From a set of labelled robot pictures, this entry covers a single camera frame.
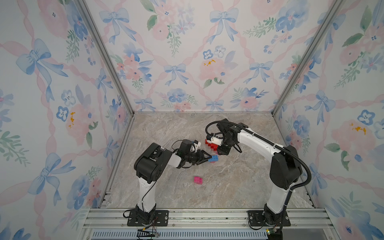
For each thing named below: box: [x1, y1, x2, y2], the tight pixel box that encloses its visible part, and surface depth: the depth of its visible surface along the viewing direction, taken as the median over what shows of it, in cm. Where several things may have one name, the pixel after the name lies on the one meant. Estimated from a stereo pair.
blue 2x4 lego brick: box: [208, 155, 219, 162], surface depth 94 cm
